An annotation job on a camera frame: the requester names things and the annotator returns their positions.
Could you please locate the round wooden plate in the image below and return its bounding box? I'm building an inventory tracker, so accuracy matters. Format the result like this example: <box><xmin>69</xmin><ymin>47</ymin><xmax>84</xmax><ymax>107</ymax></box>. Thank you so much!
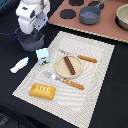
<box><xmin>55</xmin><ymin>55</ymin><xmax>83</xmax><ymax>79</ymax></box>

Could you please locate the beige bowl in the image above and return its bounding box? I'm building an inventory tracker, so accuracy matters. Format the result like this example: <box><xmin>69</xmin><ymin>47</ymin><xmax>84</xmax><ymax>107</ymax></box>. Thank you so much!
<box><xmin>116</xmin><ymin>4</ymin><xmax>128</xmax><ymax>30</ymax></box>

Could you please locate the small milk carton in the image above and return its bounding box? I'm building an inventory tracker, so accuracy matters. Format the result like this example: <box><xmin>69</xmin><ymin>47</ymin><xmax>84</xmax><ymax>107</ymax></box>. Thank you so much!
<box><xmin>36</xmin><ymin>48</ymin><xmax>50</xmax><ymax>65</ymax></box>

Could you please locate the knife with wooden handle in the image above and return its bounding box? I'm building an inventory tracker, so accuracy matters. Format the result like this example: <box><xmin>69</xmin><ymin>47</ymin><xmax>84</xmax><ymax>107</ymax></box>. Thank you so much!
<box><xmin>58</xmin><ymin>49</ymin><xmax>97</xmax><ymax>63</ymax></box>

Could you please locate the yellow bread loaf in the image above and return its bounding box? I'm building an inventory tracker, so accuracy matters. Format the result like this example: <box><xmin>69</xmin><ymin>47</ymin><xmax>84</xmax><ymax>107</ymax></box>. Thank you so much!
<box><xmin>30</xmin><ymin>83</ymin><xmax>56</xmax><ymax>100</ymax></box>

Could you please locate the fork with wooden handle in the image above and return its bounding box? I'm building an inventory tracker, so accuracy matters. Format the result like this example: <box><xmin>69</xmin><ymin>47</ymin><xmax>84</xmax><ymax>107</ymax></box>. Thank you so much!
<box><xmin>43</xmin><ymin>71</ymin><xmax>84</xmax><ymax>90</ymax></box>

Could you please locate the black burner disc rear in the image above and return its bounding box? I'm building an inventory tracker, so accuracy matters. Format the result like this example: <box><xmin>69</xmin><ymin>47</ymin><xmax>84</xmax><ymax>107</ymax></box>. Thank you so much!
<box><xmin>69</xmin><ymin>0</ymin><xmax>84</xmax><ymax>6</ymax></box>

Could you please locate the striped beige placemat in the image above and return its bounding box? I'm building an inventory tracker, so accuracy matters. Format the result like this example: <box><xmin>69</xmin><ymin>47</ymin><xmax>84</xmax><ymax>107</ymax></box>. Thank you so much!
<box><xmin>13</xmin><ymin>31</ymin><xmax>114</xmax><ymax>128</ymax></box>

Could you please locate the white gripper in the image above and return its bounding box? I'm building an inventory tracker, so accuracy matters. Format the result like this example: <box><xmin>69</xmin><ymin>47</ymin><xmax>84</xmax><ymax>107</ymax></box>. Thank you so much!
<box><xmin>16</xmin><ymin>2</ymin><xmax>50</xmax><ymax>34</ymax></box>

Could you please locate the black burner disc under pan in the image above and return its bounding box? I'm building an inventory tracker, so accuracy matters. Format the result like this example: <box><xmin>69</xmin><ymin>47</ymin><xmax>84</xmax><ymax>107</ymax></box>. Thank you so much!
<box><xmin>88</xmin><ymin>1</ymin><xmax>104</xmax><ymax>10</ymax></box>

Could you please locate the grey two-handled pot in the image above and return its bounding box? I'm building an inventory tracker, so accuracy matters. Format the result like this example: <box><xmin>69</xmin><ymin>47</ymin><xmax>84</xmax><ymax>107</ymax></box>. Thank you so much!
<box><xmin>15</xmin><ymin>28</ymin><xmax>44</xmax><ymax>52</ymax></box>

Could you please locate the pink stove board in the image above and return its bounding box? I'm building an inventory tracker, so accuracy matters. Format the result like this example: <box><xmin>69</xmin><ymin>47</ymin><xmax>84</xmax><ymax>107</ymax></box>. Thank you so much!
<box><xmin>48</xmin><ymin>0</ymin><xmax>128</xmax><ymax>43</ymax></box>

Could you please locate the brown sausage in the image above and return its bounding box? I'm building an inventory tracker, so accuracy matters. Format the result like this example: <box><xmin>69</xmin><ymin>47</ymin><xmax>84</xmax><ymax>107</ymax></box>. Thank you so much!
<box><xmin>64</xmin><ymin>56</ymin><xmax>76</xmax><ymax>75</ymax></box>

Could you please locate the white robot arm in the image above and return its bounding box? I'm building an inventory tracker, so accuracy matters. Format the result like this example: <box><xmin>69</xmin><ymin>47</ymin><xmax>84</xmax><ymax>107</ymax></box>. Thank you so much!
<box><xmin>16</xmin><ymin>0</ymin><xmax>50</xmax><ymax>34</ymax></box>

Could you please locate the grey saucepan with handle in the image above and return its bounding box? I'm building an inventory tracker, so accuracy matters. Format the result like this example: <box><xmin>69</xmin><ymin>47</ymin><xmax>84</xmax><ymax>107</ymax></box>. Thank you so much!
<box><xmin>79</xmin><ymin>0</ymin><xmax>106</xmax><ymax>25</ymax></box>

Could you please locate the white toy fish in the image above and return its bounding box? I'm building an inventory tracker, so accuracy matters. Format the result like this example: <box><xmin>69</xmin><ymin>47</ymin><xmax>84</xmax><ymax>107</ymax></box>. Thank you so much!
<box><xmin>10</xmin><ymin>57</ymin><xmax>29</xmax><ymax>73</ymax></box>

